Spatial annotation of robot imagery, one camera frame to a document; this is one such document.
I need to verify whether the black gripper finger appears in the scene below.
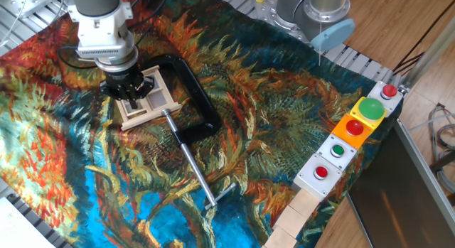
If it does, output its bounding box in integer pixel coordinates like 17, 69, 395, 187
100, 83, 133, 109
133, 78, 156, 109

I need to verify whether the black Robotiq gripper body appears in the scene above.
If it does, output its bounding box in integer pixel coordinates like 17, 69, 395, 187
105, 67, 145, 92

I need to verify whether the small wooden sliding window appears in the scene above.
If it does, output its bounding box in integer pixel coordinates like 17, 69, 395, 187
114, 65, 183, 131

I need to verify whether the black C-clamp with silver screw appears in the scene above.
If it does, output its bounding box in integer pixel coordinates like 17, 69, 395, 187
141, 54, 237, 210

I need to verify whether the silver metal plate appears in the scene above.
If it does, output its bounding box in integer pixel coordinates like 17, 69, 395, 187
0, 0, 63, 20

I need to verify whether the sunflower painting print cloth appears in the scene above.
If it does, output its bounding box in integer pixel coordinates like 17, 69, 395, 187
0, 0, 405, 248

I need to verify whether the white board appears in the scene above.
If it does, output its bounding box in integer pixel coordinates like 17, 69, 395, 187
0, 196, 56, 248

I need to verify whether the grey box flat red button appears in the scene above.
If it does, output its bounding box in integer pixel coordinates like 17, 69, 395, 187
293, 152, 344, 202

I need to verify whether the pale wooden block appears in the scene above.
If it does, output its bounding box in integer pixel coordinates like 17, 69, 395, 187
272, 204, 307, 239
288, 188, 321, 217
262, 225, 298, 248

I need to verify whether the grey box green button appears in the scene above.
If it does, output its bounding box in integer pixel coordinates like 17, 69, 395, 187
315, 133, 358, 171

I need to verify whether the orange box red button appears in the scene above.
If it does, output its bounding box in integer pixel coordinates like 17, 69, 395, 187
330, 112, 374, 150

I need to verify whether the yellow box big green button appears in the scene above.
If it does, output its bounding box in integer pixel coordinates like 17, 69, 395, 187
350, 96, 387, 130

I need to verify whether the grey box raised red button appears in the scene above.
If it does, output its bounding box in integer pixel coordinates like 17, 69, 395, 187
365, 80, 405, 118

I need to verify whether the dark glossy panel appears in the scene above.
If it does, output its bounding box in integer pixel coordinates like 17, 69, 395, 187
347, 119, 455, 248

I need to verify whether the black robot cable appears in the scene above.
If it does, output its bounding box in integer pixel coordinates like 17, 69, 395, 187
56, 0, 170, 70

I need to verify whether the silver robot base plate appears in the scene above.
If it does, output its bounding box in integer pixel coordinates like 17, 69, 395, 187
248, 0, 316, 45

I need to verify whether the black floor cable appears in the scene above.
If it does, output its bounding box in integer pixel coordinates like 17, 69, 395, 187
392, 0, 455, 75

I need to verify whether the aluminium frame post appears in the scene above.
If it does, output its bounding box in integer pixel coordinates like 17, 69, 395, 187
401, 23, 455, 90

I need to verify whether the aluminium table edge rail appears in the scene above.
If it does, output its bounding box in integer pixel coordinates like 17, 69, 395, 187
392, 118, 455, 224

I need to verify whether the grey cable bundle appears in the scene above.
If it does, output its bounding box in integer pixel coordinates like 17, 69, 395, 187
408, 102, 455, 194

